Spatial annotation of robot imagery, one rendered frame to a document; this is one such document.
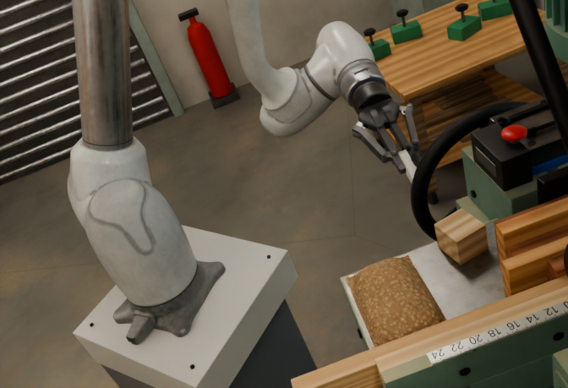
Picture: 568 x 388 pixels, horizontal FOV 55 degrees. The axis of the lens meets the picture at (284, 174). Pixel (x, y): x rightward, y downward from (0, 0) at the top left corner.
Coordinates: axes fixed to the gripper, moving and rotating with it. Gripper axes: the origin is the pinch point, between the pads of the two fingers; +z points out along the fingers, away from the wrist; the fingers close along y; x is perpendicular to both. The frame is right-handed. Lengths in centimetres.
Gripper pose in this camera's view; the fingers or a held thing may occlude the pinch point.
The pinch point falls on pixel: (410, 169)
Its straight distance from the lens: 100.1
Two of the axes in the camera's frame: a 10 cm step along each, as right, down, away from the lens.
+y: 9.3, -3.6, 0.0
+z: 2.8, 7.5, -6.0
